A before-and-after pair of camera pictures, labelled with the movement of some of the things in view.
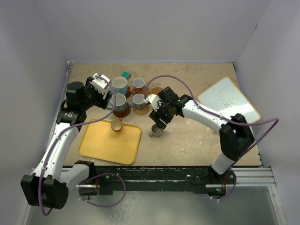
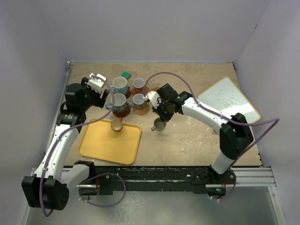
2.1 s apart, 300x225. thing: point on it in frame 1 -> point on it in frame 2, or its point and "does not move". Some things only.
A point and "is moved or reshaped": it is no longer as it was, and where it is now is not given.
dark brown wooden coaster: (124, 114) does not move
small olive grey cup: (156, 131) is moved or reshaped
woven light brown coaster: (141, 112) does not move
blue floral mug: (120, 105) does not move
